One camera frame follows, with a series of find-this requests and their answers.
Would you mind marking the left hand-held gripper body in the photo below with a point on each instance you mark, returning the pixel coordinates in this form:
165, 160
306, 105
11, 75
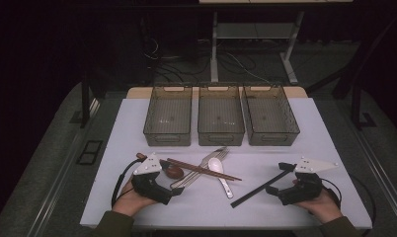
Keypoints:
148, 166

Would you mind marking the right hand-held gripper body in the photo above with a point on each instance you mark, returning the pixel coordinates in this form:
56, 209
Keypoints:
305, 191

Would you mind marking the brown wooden spoon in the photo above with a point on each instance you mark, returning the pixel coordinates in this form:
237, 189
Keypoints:
175, 173

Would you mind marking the black chopstick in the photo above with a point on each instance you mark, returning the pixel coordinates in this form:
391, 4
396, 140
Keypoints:
259, 188
256, 192

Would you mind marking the smoky clear plastic bin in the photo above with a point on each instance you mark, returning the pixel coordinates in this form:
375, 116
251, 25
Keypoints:
168, 140
272, 140
221, 140

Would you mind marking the brown wooden chopstick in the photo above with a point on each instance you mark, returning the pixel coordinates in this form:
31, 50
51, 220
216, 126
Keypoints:
203, 169
193, 169

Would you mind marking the metal table knife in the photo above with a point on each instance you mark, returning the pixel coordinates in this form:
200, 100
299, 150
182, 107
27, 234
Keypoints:
206, 161

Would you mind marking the white ceramic spoon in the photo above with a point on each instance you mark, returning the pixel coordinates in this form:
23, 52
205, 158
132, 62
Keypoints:
216, 165

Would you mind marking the person's right hand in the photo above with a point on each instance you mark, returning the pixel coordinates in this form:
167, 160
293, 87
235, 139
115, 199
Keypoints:
325, 209

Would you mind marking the person's left hand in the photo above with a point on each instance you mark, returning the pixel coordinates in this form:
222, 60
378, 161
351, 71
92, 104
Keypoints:
130, 201

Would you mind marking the black metal stand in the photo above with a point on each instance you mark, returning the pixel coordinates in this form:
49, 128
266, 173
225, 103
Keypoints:
357, 105
85, 105

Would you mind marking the white metal desk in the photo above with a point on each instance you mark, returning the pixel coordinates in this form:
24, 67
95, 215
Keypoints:
214, 49

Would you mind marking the black floor socket frame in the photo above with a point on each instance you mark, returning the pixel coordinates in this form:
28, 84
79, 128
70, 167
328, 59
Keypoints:
89, 161

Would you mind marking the metal floor rail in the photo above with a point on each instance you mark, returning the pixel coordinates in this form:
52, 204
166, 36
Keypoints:
388, 184
51, 200

